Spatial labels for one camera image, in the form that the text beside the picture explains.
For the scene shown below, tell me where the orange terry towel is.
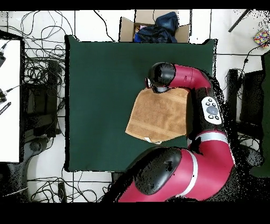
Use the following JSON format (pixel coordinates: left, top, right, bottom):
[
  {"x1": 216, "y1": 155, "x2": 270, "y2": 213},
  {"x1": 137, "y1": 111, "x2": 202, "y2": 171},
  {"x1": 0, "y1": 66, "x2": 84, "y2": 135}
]
[{"x1": 124, "y1": 87, "x2": 190, "y2": 145}]

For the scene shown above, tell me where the colourful dotted item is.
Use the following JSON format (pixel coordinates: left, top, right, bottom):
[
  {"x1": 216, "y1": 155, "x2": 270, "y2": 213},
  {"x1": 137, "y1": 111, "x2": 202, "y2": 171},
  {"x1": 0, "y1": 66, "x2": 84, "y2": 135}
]
[{"x1": 253, "y1": 29, "x2": 270, "y2": 49}]

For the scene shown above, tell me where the dark green table cloth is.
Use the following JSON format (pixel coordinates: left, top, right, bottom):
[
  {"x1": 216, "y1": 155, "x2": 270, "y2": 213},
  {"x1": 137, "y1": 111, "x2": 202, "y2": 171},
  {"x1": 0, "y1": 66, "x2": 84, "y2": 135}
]
[{"x1": 64, "y1": 35, "x2": 217, "y2": 175}]

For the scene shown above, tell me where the cardboard box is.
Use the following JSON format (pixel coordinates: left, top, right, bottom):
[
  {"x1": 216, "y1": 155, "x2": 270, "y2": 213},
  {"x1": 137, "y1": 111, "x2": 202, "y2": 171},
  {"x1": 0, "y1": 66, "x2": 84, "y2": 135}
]
[{"x1": 119, "y1": 9, "x2": 192, "y2": 44}]

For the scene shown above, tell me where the dark blue clothing pile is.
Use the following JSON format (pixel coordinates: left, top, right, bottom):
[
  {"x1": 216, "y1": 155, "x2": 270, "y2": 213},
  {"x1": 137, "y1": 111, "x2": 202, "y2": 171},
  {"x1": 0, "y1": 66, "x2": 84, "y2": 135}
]
[{"x1": 133, "y1": 11, "x2": 179, "y2": 44}]

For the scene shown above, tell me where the black equipment stand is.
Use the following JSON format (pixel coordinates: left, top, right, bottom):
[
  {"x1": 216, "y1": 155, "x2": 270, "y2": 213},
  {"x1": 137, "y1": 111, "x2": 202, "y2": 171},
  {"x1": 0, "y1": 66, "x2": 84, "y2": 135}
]
[
  {"x1": 225, "y1": 68, "x2": 266, "y2": 145},
  {"x1": 21, "y1": 61, "x2": 62, "y2": 141}
]

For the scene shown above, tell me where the black power strip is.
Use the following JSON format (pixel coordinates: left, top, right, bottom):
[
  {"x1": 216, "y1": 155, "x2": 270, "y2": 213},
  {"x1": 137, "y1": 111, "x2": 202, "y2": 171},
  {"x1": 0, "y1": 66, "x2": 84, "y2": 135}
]
[{"x1": 57, "y1": 182, "x2": 68, "y2": 203}]

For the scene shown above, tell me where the white side table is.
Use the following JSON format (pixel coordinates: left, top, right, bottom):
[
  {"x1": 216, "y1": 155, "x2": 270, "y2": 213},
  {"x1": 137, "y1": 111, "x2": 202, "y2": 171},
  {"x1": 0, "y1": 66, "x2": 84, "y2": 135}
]
[{"x1": 0, "y1": 39, "x2": 22, "y2": 163}]

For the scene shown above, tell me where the green covered furniture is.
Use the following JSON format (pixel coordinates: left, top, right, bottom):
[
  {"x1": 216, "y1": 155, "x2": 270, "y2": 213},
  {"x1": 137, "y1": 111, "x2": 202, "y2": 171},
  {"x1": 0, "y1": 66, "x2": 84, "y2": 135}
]
[{"x1": 248, "y1": 50, "x2": 270, "y2": 178}]

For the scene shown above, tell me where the grey metal bar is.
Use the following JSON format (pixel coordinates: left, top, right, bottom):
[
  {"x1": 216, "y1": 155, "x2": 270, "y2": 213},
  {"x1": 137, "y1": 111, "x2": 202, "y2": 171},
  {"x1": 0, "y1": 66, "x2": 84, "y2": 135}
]
[{"x1": 228, "y1": 9, "x2": 252, "y2": 33}]

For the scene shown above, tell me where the black cable tangle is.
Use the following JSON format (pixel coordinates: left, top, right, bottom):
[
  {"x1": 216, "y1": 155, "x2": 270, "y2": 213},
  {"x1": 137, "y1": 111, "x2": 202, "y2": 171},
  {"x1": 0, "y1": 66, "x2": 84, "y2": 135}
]
[
  {"x1": 4, "y1": 10, "x2": 74, "y2": 138},
  {"x1": 210, "y1": 42, "x2": 270, "y2": 148},
  {"x1": 27, "y1": 169, "x2": 114, "y2": 202}
]

